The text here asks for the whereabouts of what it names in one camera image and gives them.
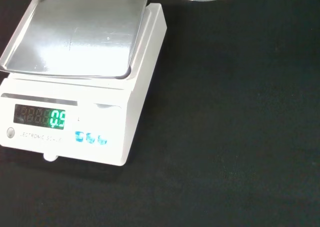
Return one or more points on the white electronic balance steel pan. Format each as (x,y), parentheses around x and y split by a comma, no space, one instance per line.
(75,94)

